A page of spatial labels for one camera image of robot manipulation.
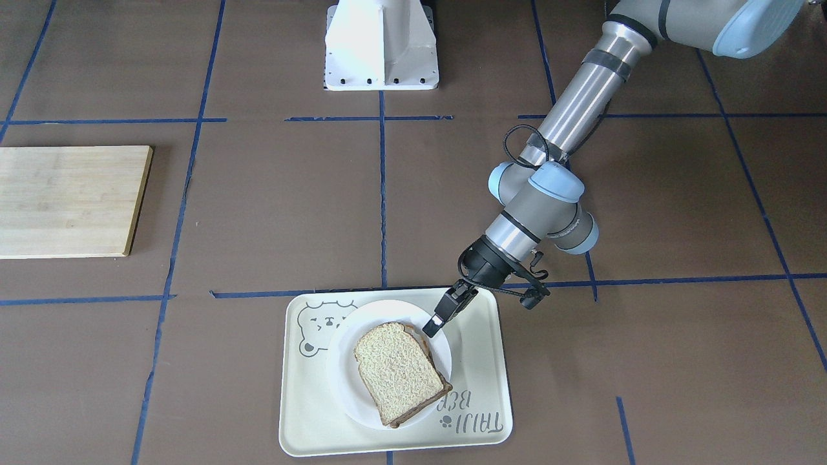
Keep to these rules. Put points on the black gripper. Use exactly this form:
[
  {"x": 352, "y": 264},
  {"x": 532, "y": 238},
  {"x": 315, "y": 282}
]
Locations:
[{"x": 486, "y": 267}]

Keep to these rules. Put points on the white round plate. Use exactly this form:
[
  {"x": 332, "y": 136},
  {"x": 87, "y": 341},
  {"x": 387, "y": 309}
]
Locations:
[{"x": 343, "y": 376}]

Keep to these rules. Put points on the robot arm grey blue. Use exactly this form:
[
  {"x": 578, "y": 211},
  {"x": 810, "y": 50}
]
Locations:
[{"x": 540, "y": 197}]

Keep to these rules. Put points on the cream bear tray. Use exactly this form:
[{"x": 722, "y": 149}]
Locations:
[{"x": 477, "y": 411}]

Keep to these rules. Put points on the white pillar with base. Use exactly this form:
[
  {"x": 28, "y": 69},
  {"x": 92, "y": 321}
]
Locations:
[{"x": 380, "y": 46}]

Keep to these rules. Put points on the wooden cutting board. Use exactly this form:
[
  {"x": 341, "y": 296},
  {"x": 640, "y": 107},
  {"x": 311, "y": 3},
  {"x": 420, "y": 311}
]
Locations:
[{"x": 60, "y": 202}]

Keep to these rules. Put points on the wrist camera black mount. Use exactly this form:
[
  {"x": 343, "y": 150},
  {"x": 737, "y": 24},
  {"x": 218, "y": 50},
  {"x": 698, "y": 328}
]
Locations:
[{"x": 537, "y": 290}]

